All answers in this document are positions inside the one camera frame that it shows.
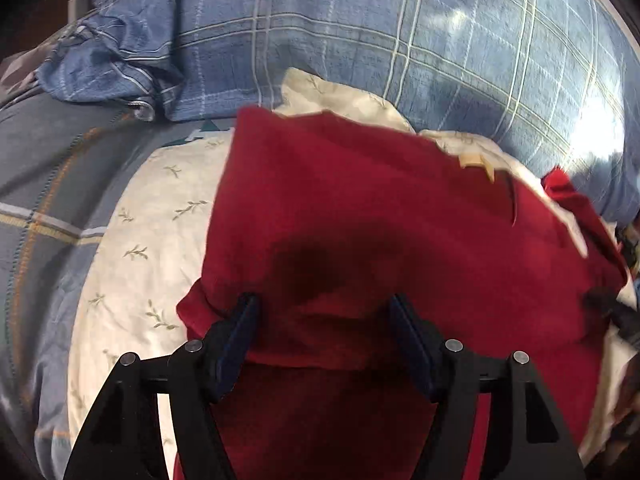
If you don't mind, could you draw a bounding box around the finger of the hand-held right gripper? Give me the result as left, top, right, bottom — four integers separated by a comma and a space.
584, 287, 640, 350

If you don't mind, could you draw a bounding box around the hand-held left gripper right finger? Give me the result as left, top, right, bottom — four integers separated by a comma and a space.
389, 292, 586, 480

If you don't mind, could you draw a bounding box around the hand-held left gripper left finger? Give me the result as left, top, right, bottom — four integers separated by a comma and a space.
64, 291, 261, 480

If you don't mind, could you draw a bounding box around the dark red garment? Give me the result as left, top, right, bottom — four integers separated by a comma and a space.
172, 107, 631, 480

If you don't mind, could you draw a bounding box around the cream leaf-print pillow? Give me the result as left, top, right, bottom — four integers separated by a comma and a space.
67, 67, 640, 466

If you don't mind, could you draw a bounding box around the grey-blue plaid bed sheet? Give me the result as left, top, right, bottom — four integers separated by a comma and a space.
0, 85, 236, 480

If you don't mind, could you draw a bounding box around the blue plaid pillow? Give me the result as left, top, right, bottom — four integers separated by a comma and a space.
37, 0, 640, 226

